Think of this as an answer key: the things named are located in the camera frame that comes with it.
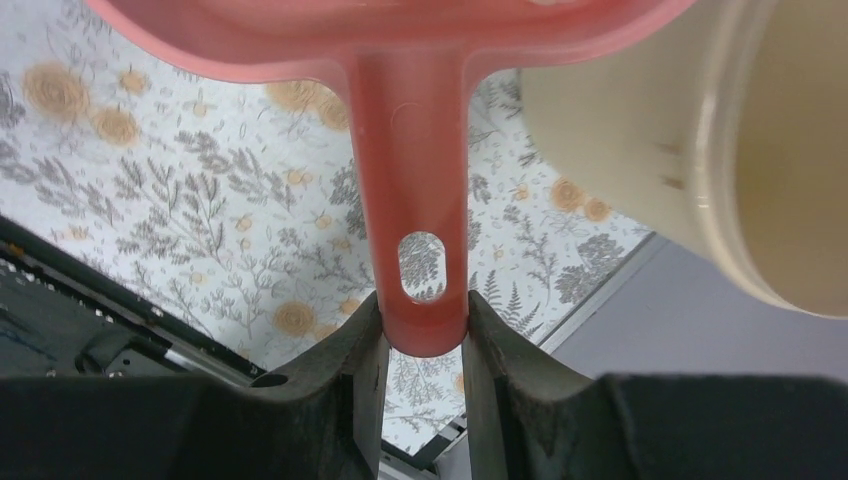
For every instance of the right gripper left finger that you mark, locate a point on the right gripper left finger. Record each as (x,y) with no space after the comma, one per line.
(317,417)

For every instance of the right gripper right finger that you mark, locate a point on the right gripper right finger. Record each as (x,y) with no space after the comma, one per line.
(531,417)

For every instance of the pink plastic dustpan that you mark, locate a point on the pink plastic dustpan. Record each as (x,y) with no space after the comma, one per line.
(406,71)

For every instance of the floral tablecloth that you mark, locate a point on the floral tablecloth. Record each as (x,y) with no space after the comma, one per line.
(235,207)

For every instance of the beige paper bucket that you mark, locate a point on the beige paper bucket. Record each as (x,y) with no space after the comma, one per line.
(725,132)

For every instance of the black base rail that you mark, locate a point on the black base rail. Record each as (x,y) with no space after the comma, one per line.
(60,317)

